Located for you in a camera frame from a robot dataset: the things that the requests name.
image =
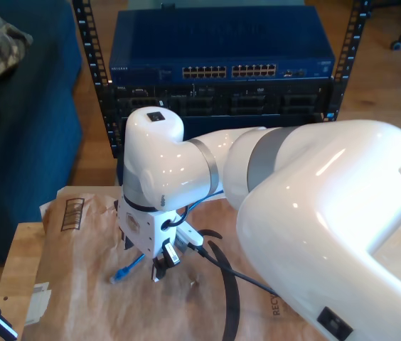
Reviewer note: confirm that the black perforated rack post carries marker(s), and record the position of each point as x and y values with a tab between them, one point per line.
350	46
90	46

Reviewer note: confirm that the black Dell rack server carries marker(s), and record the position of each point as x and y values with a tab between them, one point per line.
239	103

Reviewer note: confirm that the dark blue network device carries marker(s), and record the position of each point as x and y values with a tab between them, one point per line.
119	170

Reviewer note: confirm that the blue sofa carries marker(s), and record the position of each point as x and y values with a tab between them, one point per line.
26	142

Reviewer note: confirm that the black office chair base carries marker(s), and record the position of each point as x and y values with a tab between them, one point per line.
396	45

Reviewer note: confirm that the white shipping label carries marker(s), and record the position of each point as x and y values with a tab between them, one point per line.
38	302

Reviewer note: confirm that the brown packing paper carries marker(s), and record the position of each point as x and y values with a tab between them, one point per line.
79	284

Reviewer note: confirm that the blue Netgear network switch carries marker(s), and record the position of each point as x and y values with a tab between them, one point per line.
222	39

